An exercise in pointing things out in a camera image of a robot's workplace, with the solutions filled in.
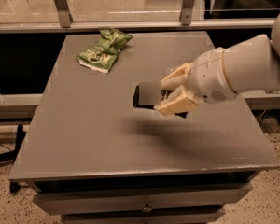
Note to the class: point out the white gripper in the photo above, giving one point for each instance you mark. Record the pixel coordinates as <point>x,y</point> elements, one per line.
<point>208,75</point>

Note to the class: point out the black rxbar chocolate wrapper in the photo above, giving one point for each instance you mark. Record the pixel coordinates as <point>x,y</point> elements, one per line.
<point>136,98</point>

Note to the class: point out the left metal railing post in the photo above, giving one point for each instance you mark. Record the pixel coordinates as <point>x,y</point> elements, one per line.
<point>64,15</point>

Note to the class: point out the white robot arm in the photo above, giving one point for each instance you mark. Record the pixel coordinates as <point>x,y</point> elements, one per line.
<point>255,63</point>

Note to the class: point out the green jalapeno chip bag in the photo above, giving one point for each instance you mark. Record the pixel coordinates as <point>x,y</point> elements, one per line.
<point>103,54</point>

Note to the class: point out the grey upper drawer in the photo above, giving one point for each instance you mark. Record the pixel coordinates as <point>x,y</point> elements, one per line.
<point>140,199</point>

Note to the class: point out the clear plastic water bottle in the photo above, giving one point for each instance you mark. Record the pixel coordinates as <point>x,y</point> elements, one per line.
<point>169,70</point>

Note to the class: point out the right metal railing post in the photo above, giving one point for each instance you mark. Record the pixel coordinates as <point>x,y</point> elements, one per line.
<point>186,12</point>

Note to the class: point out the grey drawer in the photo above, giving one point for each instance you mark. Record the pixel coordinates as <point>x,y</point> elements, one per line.
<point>140,199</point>
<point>185,215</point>

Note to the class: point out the grey lower drawer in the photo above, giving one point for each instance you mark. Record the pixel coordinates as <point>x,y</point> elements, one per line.
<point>185,215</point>

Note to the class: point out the black stand base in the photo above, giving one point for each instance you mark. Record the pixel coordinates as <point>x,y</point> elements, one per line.
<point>11,155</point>

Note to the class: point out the metal railing post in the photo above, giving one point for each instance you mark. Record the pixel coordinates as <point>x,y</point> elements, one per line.
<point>186,12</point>
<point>64,15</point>

